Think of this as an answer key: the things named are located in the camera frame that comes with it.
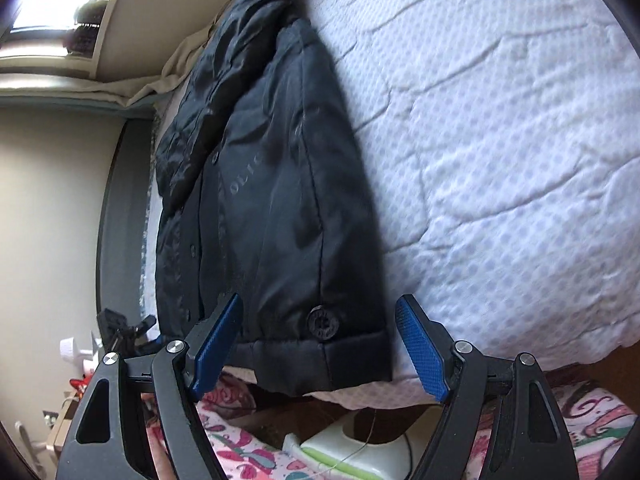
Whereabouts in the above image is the white quilted bed cover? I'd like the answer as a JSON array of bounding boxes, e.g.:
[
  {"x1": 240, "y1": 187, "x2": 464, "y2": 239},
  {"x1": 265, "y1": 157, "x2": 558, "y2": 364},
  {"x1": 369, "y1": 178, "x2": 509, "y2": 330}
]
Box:
[{"x1": 137, "y1": 0, "x2": 640, "y2": 408}]

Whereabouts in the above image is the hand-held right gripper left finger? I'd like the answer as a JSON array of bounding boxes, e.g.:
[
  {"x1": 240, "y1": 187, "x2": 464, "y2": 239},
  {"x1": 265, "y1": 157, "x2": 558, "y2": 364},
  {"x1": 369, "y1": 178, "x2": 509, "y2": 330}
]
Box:
[{"x1": 55, "y1": 292, "x2": 246, "y2": 480}]

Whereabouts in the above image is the white plastic object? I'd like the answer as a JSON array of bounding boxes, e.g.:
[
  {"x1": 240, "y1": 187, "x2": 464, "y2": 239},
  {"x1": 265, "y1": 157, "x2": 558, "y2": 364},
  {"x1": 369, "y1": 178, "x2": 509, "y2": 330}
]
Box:
[{"x1": 59, "y1": 337, "x2": 98, "y2": 366}]

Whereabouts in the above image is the white and green plastic device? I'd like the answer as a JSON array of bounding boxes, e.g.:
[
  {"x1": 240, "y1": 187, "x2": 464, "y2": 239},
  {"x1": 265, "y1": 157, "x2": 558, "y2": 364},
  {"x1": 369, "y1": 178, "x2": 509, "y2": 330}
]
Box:
[{"x1": 282, "y1": 407, "x2": 446, "y2": 480}]

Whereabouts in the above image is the dark grey bed headboard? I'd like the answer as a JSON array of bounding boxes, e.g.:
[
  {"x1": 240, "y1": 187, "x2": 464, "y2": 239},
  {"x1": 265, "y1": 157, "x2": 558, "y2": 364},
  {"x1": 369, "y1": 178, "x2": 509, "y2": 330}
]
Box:
[{"x1": 95, "y1": 117, "x2": 156, "y2": 346}]

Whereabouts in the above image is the window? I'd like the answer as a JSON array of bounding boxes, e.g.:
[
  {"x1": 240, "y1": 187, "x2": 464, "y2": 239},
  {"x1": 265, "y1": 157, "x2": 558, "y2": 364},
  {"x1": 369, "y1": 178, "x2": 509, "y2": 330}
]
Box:
[{"x1": 0, "y1": 0, "x2": 136, "y2": 56}]

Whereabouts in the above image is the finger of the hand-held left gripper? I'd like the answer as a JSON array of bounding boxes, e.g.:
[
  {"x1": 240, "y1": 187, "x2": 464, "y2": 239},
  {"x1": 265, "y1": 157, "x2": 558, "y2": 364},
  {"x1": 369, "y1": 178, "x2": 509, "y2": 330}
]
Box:
[
  {"x1": 127, "y1": 314, "x2": 157, "y2": 341},
  {"x1": 132, "y1": 335, "x2": 168, "y2": 358}
]

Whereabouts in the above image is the dark navy buttoned jacket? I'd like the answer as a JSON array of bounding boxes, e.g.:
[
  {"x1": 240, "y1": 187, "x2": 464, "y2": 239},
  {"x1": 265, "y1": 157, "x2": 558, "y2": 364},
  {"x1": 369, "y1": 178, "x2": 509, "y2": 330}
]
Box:
[{"x1": 152, "y1": 0, "x2": 396, "y2": 396}]

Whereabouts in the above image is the dark filled glass jar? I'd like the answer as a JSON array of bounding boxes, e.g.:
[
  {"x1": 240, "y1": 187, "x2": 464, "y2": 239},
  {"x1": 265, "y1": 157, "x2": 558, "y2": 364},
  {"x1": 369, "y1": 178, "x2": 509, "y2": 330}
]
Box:
[
  {"x1": 65, "y1": 25, "x2": 101, "y2": 56},
  {"x1": 72, "y1": 0, "x2": 108, "y2": 26}
]

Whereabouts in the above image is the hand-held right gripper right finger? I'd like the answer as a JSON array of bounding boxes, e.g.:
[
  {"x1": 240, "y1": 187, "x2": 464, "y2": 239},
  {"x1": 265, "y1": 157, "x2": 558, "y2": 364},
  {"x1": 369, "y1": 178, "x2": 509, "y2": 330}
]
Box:
[{"x1": 394, "y1": 294, "x2": 581, "y2": 480}]

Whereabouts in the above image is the beige curtain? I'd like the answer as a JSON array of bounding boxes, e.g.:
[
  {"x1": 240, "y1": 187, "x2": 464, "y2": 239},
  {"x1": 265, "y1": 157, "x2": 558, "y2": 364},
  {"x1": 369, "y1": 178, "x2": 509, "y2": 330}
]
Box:
[{"x1": 0, "y1": 27, "x2": 221, "y2": 110}]

